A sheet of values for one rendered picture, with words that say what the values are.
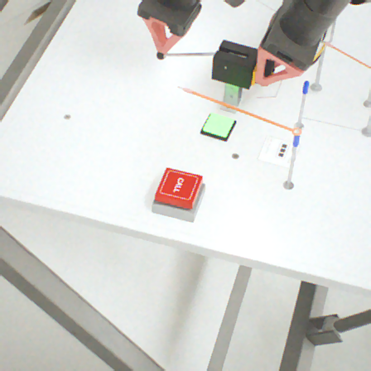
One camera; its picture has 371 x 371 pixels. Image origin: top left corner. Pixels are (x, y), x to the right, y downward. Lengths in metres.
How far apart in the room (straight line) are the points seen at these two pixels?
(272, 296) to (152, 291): 1.70
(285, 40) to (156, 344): 0.59
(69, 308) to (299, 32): 0.55
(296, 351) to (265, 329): 1.64
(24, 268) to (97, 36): 0.37
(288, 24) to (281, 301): 2.16
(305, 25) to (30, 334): 0.68
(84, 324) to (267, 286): 1.83
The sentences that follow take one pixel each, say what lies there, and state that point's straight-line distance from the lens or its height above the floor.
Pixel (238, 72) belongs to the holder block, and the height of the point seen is 1.15.
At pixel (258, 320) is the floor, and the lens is 3.03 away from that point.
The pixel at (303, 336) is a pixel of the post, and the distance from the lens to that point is 1.43.
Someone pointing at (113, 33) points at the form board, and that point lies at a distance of 1.33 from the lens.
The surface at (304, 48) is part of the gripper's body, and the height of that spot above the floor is 1.26.
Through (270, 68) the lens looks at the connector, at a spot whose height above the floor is 1.19.
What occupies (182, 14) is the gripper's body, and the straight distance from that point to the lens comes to 1.11.
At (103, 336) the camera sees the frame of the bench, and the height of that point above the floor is 0.80.
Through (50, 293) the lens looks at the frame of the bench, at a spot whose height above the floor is 0.80.
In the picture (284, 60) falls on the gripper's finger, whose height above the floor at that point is 1.24.
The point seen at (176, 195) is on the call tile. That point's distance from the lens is 1.05.
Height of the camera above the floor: 1.77
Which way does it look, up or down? 38 degrees down
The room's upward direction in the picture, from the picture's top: 72 degrees clockwise
